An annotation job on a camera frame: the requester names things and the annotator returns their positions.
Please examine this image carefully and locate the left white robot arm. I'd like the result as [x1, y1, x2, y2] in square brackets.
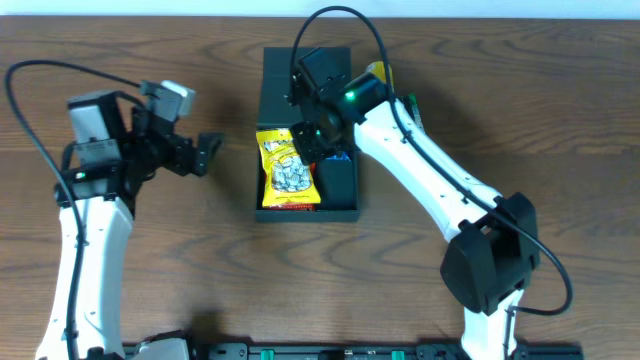
[36, 80, 223, 359]

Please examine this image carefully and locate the yellow sunflower seed bag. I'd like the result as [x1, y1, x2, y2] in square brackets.
[256, 128, 321, 208]

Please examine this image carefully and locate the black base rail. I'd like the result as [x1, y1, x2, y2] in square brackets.
[199, 341, 585, 360]

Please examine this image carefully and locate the yellow cylindrical can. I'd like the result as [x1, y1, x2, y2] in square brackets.
[366, 60, 394, 89]

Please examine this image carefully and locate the blue snack bar wrapper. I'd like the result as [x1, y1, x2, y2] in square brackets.
[327, 152, 351, 161]

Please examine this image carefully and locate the red Hacks candy bag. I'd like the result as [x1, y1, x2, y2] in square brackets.
[267, 203, 315, 211]

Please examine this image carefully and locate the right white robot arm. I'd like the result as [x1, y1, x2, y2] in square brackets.
[291, 48, 539, 359]

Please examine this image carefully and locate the black gift box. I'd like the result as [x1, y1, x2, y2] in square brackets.
[255, 47, 360, 223]

